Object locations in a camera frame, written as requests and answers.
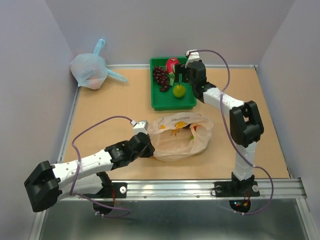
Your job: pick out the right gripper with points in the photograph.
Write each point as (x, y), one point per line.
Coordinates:
(178, 69)

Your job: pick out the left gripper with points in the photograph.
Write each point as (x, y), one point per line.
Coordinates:
(149, 151)

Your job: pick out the red dragon fruit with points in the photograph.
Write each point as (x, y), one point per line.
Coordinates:
(170, 70)

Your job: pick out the dark red grape bunch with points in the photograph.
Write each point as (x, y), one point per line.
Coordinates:
(160, 76)

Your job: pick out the green pear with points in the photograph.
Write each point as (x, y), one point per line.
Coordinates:
(179, 90)

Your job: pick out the orange plastic bag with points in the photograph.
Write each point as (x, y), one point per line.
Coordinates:
(180, 135)

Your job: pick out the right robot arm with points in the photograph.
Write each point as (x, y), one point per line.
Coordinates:
(243, 124)

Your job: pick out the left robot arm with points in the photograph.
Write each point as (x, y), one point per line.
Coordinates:
(46, 182)

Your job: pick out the blue plastic bag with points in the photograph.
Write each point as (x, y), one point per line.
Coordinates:
(90, 69)

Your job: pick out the green plastic tray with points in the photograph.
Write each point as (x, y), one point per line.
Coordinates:
(166, 101)

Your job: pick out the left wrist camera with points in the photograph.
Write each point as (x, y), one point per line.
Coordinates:
(140, 126)

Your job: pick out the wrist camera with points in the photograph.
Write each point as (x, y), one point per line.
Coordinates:
(192, 56)
(140, 126)

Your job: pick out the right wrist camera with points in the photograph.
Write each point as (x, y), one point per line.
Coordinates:
(192, 56)

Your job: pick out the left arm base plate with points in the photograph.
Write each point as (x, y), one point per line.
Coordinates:
(117, 190)

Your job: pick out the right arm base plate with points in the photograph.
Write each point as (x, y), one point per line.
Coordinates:
(228, 189)

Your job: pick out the aluminium mounting rail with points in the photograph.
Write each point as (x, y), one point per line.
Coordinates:
(160, 190)

